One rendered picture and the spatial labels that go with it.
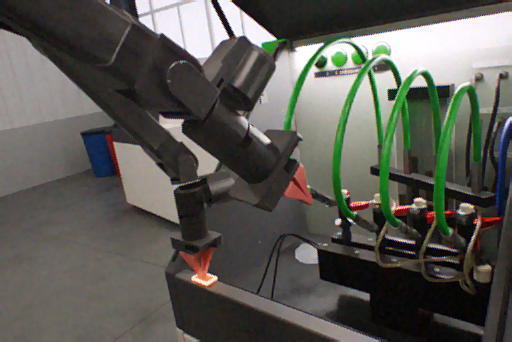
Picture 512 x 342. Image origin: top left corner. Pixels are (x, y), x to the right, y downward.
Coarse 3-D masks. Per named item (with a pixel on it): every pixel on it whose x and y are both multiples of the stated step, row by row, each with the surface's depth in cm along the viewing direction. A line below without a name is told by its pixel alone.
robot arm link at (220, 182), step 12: (180, 156) 76; (180, 168) 76; (192, 168) 77; (180, 180) 76; (192, 180) 77; (216, 180) 81; (228, 180) 82; (216, 192) 80; (228, 192) 81; (216, 204) 82
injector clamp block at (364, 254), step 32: (320, 256) 86; (352, 256) 81; (384, 256) 79; (352, 288) 83; (384, 288) 78; (416, 288) 73; (448, 288) 69; (480, 288) 65; (384, 320) 80; (416, 320) 75; (480, 320) 67
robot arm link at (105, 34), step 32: (0, 0) 28; (32, 0) 29; (64, 0) 30; (96, 0) 32; (32, 32) 30; (64, 32) 30; (96, 32) 32; (128, 32) 33; (96, 64) 32; (128, 64) 33; (160, 64) 35; (192, 64) 37; (128, 96) 39; (160, 96) 35
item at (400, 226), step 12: (420, 72) 67; (408, 84) 64; (432, 84) 73; (396, 96) 63; (432, 96) 75; (396, 108) 62; (432, 108) 77; (396, 120) 61; (384, 144) 60; (384, 156) 60; (384, 168) 60; (384, 180) 60; (384, 192) 60; (384, 204) 61; (384, 216) 63; (396, 228) 65; (408, 228) 68
